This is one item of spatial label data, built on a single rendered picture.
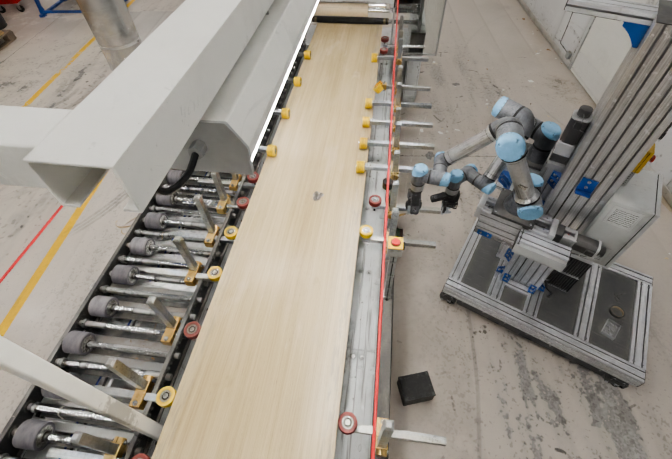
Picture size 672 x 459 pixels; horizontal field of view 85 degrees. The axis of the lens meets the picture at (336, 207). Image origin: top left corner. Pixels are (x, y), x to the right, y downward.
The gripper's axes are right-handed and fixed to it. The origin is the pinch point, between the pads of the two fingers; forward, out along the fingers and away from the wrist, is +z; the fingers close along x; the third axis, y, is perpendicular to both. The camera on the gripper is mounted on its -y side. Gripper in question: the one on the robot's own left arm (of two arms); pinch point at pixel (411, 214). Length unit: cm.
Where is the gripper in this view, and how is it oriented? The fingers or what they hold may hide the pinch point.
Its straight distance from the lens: 218.6
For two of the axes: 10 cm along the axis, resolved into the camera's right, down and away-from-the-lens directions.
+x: -9.9, -0.9, 1.0
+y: 1.3, -7.5, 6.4
